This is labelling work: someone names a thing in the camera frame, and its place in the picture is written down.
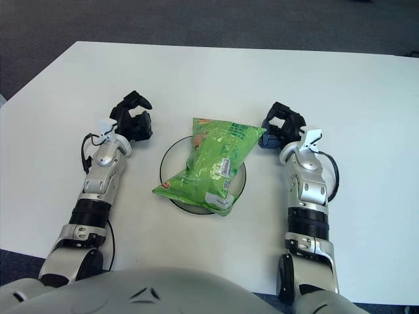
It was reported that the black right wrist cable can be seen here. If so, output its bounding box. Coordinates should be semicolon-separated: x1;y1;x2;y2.
319;150;340;202

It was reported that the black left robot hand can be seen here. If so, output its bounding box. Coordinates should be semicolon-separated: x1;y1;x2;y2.
109;90;154;142

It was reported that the white plate with black rim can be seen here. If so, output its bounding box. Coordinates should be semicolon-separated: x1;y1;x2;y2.
159;135;247;215

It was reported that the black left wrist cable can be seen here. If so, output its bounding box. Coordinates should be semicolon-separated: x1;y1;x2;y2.
81;132;105;174

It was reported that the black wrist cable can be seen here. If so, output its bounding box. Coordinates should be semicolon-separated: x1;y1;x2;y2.
319;150;340;202
81;132;105;174

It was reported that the green snack bag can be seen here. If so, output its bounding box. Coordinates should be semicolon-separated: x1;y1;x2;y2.
151;116;268;217

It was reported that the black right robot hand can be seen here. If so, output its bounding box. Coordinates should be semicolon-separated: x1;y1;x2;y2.
258;101;308;151

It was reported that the thin black elbow cable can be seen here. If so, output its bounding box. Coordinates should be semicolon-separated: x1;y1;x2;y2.
105;220;116;271

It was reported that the grey robot torso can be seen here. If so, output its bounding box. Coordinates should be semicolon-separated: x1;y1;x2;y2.
0;266;361;314

